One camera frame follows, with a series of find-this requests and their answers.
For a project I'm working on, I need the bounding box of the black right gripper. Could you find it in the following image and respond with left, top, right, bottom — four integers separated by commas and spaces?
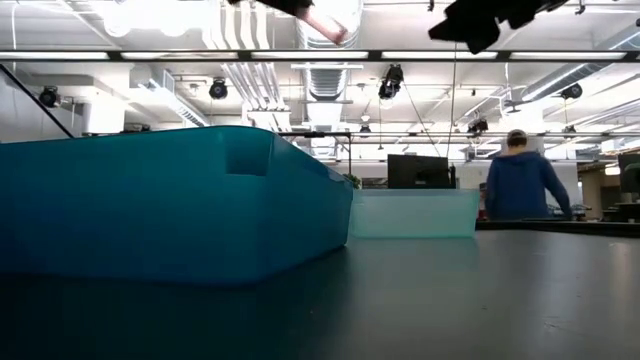
427, 0, 571, 56

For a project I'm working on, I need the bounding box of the teal plastic bin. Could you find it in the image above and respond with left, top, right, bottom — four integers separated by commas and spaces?
348, 188, 481, 240

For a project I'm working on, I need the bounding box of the blue plastic bin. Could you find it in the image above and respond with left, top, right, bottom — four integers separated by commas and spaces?
0, 125, 355, 287

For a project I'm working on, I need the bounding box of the black monitor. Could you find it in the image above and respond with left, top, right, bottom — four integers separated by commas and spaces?
617, 152, 640, 195
386, 153, 457, 191

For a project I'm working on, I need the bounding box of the person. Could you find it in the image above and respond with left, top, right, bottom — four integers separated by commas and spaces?
483, 128, 574, 222

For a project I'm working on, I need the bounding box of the black table mat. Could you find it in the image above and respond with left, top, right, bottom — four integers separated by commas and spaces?
0, 229, 640, 360

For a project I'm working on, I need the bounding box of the silver ventilation duct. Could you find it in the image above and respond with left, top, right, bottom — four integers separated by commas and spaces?
294, 0, 364, 102

